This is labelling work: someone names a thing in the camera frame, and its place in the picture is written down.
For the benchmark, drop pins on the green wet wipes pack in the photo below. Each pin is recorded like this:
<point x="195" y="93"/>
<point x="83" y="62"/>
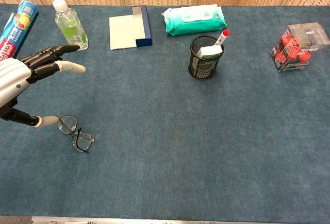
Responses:
<point x="193" y="24"/>

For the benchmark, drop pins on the black mesh pen holder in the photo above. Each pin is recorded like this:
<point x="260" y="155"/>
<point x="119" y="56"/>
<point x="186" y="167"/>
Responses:
<point x="202" y="67"/>

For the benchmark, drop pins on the thin-framed eyeglasses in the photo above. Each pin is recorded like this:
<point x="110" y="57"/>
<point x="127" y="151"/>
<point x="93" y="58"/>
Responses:
<point x="83" y="144"/>

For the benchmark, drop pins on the blue felt table cloth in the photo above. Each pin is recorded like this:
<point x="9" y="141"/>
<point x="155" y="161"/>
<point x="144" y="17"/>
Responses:
<point x="180" y="144"/>

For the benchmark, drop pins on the plastic food wrap box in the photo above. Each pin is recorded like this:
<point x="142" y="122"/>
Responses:
<point x="13" y="36"/>

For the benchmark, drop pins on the white marker with red cap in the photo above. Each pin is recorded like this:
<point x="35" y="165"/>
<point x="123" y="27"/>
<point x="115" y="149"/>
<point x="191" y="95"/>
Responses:
<point x="224" y="34"/>

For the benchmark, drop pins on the clear bottle with green label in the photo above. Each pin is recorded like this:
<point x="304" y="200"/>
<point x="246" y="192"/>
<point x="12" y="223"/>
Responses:
<point x="71" y="31"/>

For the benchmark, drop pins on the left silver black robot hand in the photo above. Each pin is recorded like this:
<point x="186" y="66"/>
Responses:
<point x="13" y="77"/>

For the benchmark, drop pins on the clear box of red items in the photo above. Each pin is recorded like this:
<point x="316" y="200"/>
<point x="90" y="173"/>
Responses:
<point x="294" y="51"/>

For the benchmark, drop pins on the open blue and grey box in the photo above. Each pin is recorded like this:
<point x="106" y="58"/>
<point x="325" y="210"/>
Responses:
<point x="122" y="33"/>

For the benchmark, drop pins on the white eraser block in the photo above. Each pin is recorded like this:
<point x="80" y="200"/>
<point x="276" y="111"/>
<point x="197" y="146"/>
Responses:
<point x="210" y="51"/>

